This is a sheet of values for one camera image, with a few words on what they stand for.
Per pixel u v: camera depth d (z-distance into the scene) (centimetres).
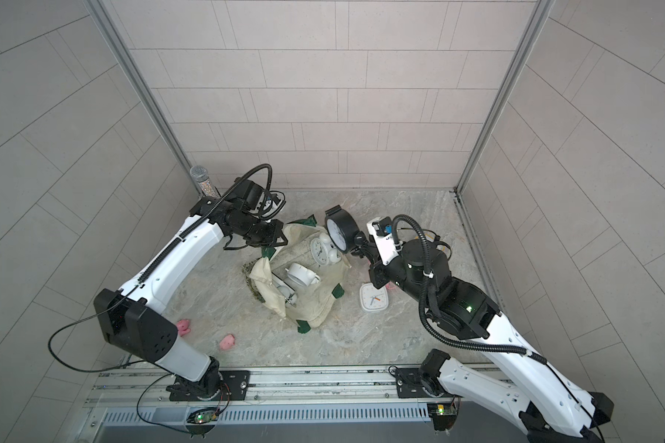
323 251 87
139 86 84
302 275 84
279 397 71
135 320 40
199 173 82
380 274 53
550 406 38
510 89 85
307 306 83
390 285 89
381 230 50
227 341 77
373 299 84
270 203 67
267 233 67
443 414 68
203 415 64
